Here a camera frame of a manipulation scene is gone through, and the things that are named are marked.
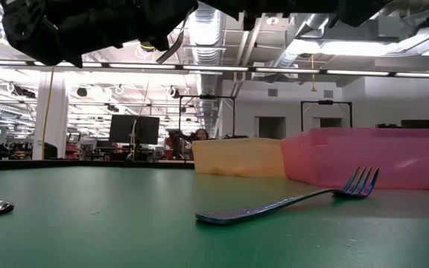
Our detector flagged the silver ventilation duct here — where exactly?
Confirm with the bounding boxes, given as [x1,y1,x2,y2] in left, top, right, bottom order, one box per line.
[270,13,338,70]
[191,7,223,127]

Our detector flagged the black wide monitor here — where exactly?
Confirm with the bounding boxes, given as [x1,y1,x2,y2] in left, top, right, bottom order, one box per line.
[400,118,429,130]

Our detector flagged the white pillar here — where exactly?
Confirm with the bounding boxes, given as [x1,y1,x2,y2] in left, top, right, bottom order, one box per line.
[31,72,69,160]

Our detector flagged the green table mat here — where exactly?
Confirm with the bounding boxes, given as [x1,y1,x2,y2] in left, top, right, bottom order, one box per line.
[0,165,429,268]

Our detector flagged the iridescent blue fork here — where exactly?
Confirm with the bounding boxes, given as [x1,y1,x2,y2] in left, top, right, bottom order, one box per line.
[156,9,186,64]
[194,166,381,226]

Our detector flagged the black aluminium table frame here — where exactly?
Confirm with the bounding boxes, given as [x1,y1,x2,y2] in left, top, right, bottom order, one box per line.
[0,159,195,172]

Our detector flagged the black rig frame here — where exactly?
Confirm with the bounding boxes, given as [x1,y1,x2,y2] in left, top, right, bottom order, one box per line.
[178,95,237,139]
[300,99,353,130]

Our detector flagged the yellow hanging strap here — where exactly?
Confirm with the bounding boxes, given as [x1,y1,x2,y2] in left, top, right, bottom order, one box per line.
[40,66,56,160]

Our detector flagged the pink plastic bin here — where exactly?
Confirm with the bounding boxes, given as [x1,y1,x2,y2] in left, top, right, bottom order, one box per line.
[280,127,429,191]

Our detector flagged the overhead light bar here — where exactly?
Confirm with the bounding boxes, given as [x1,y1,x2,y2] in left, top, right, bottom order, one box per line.
[0,59,429,80]

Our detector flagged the orange plastic bin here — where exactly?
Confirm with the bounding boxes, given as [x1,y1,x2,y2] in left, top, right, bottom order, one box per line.
[191,137,286,178]

